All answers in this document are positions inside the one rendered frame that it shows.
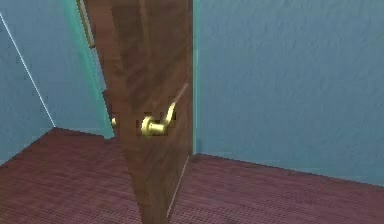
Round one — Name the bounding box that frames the brown wooden room door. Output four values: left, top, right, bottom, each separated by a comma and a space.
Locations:
75, 0, 195, 224

